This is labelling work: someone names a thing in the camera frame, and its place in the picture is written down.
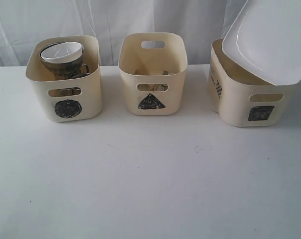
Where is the stainless steel bowl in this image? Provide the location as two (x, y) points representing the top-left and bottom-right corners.
(39, 42), (84, 75)

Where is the white ceramic bowl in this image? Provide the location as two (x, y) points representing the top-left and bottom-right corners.
(40, 42), (83, 64)

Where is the cream bin with circle mark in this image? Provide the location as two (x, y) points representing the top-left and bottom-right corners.
(25, 35), (103, 122)

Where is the wooden chopstick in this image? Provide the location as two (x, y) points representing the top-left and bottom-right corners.
(134, 69), (160, 92)

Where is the cream bin with square mark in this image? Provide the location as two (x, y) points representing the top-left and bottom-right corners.
(208, 39), (298, 127)

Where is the steel mug with handle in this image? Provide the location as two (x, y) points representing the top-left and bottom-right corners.
(54, 63), (90, 80)

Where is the cream bin with triangle mark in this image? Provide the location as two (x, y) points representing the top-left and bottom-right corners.
(119, 32), (188, 116)

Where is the large white plate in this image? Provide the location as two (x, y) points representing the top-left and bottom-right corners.
(222, 0), (301, 85)

